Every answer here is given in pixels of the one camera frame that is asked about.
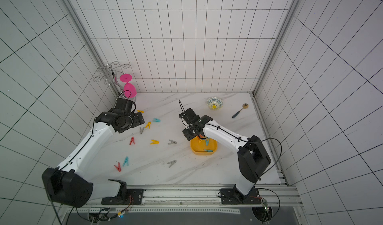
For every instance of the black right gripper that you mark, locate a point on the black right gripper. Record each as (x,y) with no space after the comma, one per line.
(189,133)

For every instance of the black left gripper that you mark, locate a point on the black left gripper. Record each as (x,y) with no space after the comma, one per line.
(136,122)

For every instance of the yellow storage box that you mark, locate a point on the yellow storage box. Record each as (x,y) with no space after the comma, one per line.
(198,148)

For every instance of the grey clothespin front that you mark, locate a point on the grey clothespin front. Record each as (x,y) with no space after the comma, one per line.
(171,163)

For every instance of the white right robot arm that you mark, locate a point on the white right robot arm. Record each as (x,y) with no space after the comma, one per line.
(253,159)

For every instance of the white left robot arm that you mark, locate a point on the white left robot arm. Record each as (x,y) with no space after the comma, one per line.
(68,183)

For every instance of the red clothespin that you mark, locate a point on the red clothespin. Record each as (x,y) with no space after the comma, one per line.
(118,167)
(132,141)

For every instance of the patterned yellow blue bowl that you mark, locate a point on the patterned yellow blue bowl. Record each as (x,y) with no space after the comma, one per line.
(214,103)

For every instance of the pink plastic wine glass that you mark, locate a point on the pink plastic wine glass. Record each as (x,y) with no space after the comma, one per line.
(129,89)

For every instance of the red clothespin front left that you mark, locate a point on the red clothespin front left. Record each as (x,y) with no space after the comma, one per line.
(118,167)

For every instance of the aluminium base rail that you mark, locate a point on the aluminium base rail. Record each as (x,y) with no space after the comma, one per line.
(209,198)

